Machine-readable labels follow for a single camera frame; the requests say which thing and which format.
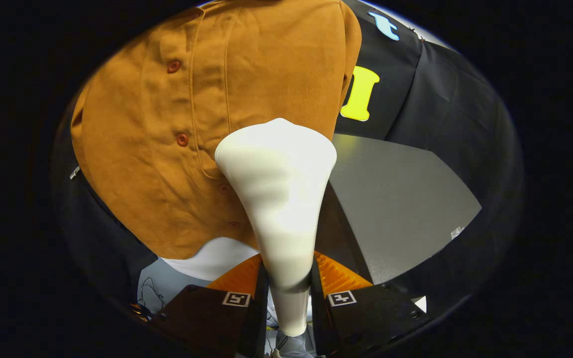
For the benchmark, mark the black backdrop cloth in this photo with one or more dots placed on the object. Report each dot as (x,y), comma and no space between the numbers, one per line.
(440,99)

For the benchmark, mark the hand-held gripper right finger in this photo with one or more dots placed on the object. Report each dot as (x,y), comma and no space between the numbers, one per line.
(366,318)

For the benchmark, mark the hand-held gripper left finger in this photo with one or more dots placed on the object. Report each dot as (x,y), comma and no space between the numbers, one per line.
(207,318)

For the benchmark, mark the white mannequin torso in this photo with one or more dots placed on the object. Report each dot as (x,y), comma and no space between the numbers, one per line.
(217,258)

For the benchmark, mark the white garment steamer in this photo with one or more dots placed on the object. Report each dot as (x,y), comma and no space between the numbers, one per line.
(279,199)

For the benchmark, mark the white paper tag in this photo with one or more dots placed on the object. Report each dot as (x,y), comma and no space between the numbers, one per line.
(421,304)

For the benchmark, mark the silver clip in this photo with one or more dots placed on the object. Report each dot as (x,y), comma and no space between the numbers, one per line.
(74,172)

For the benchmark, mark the orange button-up shirt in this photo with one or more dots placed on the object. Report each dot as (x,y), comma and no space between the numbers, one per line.
(142,149)

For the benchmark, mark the grey drawer cabinet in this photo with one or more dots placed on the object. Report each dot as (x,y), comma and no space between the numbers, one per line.
(396,199)

